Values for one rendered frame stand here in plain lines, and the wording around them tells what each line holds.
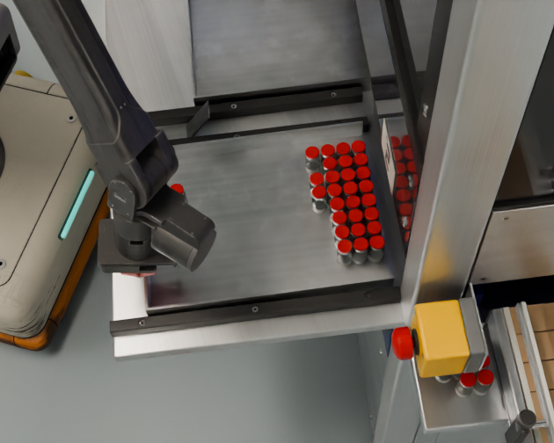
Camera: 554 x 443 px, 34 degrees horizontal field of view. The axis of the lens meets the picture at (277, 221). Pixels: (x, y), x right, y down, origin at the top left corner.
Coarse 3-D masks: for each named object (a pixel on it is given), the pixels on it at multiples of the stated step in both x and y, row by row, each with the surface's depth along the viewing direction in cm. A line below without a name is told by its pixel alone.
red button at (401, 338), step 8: (400, 328) 108; (408, 328) 108; (392, 336) 108; (400, 336) 107; (408, 336) 107; (392, 344) 108; (400, 344) 106; (408, 344) 106; (400, 352) 107; (408, 352) 107
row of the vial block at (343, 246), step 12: (324, 156) 130; (324, 168) 129; (336, 168) 130; (324, 180) 132; (336, 180) 127; (336, 192) 126; (336, 204) 126; (336, 216) 125; (336, 228) 124; (336, 240) 124; (348, 240) 124; (348, 252) 122; (348, 264) 125
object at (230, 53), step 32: (192, 0) 150; (224, 0) 150; (256, 0) 150; (288, 0) 149; (320, 0) 149; (352, 0) 149; (192, 32) 147; (224, 32) 147; (256, 32) 147; (288, 32) 146; (320, 32) 146; (352, 32) 146; (192, 64) 140; (224, 64) 144; (256, 64) 143; (288, 64) 143; (320, 64) 143; (352, 64) 142; (224, 96) 137; (256, 96) 138
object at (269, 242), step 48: (192, 144) 133; (240, 144) 134; (288, 144) 136; (336, 144) 136; (192, 192) 133; (240, 192) 132; (288, 192) 132; (240, 240) 129; (288, 240) 128; (144, 288) 122; (192, 288) 126; (240, 288) 125; (288, 288) 125; (336, 288) 122
